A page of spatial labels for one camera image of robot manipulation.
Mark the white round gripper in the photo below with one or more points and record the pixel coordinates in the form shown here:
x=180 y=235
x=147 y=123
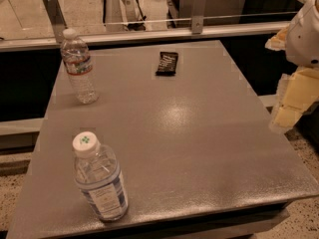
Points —
x=305 y=37

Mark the clear red-label water bottle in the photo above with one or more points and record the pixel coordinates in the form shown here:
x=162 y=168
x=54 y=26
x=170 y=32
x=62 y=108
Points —
x=79 y=66

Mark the clear blue-label water bottle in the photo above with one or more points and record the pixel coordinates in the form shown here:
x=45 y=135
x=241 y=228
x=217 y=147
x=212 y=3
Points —
x=98 y=175

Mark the black snack bar wrapper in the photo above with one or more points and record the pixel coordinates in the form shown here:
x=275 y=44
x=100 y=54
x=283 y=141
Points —
x=167 y=63

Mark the horizontal metal rail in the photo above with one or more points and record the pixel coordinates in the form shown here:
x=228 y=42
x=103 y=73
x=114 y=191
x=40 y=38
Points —
x=144 y=37

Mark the right metal bracket post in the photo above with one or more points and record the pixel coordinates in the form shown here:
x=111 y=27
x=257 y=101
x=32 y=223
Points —
x=197 y=15

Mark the metal bracket post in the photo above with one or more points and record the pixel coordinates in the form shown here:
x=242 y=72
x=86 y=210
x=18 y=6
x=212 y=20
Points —
x=56 y=18
x=197 y=15

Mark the left metal bracket post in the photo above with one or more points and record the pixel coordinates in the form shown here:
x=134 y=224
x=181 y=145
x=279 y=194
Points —
x=56 y=18

